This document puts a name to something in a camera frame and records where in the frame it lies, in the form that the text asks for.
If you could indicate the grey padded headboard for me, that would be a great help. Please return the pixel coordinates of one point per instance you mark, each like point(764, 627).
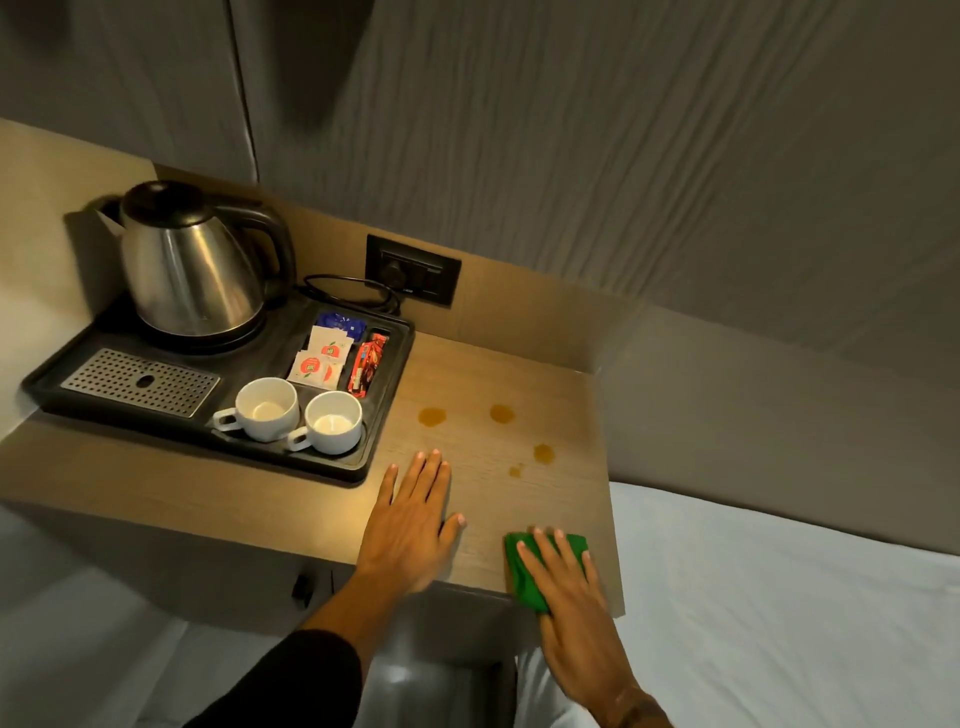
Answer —
point(772, 427)

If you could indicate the black kettle base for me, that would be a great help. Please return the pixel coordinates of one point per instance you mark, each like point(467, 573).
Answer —
point(225, 339)

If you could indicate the person's right little finger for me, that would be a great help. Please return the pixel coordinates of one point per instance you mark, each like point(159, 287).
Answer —
point(590, 576)

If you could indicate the person's left thumb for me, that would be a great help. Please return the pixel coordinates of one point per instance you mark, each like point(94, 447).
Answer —
point(452, 526)

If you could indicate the person's right forearm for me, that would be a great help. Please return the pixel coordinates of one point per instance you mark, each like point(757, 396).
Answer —
point(634, 709)

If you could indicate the white bed sheet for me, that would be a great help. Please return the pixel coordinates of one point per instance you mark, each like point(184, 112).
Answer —
point(787, 630)

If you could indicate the white red-label tea sachet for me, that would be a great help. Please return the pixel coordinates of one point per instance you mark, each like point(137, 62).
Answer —
point(315, 369)
point(330, 346)

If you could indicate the small black latch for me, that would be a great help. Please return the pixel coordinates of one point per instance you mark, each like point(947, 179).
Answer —
point(303, 589)

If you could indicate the black plastic tray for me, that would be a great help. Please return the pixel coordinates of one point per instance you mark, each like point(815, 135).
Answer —
point(225, 450)

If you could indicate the person's left forearm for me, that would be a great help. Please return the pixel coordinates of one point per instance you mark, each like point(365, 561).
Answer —
point(315, 660)

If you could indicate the perforated metal drip grate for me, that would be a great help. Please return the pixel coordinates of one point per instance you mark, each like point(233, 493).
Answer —
point(142, 382)

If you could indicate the green cleaning cloth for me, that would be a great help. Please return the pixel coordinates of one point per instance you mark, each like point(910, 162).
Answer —
point(525, 577)

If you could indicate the black power plug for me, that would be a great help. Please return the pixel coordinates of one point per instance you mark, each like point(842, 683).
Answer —
point(396, 274)

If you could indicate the red stick sachets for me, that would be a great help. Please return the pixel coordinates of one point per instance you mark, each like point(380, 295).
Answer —
point(367, 366)

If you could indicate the person's left middle finger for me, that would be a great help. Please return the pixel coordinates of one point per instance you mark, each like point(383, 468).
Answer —
point(426, 480)

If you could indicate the person's left hand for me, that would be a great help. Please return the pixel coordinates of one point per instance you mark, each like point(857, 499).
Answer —
point(405, 536)

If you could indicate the person's right hand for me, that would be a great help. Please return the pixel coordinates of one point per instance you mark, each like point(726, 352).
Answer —
point(577, 622)

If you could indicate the blue sachet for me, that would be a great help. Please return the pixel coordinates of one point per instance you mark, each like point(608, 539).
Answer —
point(341, 324)

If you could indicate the grey waste bin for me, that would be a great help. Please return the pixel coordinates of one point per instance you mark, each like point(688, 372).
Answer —
point(439, 694)

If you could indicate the black wall socket plate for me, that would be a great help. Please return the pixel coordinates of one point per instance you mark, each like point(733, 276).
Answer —
point(427, 274)

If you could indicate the person's left little finger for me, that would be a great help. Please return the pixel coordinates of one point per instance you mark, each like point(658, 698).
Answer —
point(387, 486)

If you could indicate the person's right middle finger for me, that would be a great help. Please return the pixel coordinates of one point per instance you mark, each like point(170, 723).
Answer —
point(548, 553)

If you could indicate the white ceramic cup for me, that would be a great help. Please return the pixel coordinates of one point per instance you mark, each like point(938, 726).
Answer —
point(332, 424)
point(264, 411)

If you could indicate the stainless steel electric kettle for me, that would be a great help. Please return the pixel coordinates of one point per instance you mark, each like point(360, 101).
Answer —
point(191, 266)

